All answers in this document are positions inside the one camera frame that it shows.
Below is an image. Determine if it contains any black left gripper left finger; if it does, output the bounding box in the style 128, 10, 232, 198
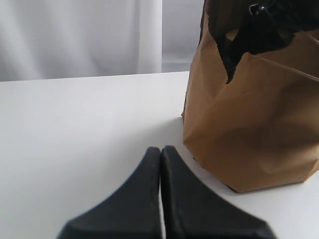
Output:
58, 147, 160, 239

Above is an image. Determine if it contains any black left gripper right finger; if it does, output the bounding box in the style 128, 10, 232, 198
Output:
160, 146, 276, 239

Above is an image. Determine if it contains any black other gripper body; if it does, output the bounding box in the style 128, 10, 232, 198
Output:
221, 0, 319, 84

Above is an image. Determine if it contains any brown paper bag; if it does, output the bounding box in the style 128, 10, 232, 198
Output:
182, 0, 319, 192

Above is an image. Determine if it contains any white backdrop curtain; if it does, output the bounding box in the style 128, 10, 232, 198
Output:
0, 0, 203, 81

